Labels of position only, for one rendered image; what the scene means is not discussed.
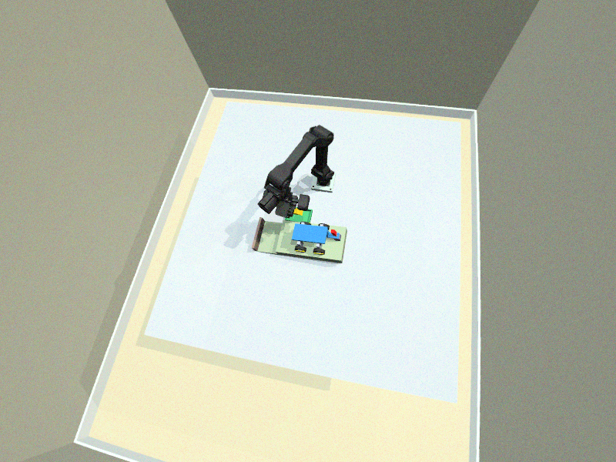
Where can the blue trolley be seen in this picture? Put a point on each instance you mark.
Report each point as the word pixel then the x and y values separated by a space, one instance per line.
pixel 304 232

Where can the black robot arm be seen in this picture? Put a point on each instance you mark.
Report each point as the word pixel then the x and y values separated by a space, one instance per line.
pixel 281 176

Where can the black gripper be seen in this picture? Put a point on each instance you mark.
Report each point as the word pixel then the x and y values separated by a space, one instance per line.
pixel 303 201

